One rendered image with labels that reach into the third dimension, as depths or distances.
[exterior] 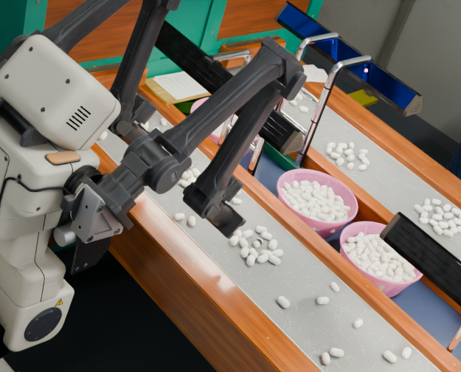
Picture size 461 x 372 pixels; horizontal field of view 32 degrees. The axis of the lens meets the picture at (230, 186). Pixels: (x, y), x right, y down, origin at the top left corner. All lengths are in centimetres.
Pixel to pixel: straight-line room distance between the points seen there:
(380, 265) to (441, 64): 239
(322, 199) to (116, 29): 86
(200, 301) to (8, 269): 52
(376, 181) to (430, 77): 199
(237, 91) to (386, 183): 122
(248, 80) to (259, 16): 143
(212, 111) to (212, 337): 70
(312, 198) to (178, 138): 101
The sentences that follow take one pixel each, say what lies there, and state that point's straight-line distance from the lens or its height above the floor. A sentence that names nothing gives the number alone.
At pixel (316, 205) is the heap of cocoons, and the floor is 74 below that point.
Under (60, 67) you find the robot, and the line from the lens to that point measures 162.
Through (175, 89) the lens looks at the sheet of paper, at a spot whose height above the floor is 78.
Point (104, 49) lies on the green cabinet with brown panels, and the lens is 269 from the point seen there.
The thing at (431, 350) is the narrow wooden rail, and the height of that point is 77.
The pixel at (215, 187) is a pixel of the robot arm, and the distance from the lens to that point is 189.
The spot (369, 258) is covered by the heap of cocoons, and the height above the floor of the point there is 74.
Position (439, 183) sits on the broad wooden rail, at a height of 76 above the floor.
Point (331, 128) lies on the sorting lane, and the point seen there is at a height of 74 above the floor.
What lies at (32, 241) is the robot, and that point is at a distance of 181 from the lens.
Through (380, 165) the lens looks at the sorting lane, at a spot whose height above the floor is 74.
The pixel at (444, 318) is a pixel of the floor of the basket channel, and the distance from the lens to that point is 250.
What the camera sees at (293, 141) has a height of 108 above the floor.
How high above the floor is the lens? 220
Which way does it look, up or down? 35 degrees down
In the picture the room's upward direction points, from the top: 19 degrees clockwise
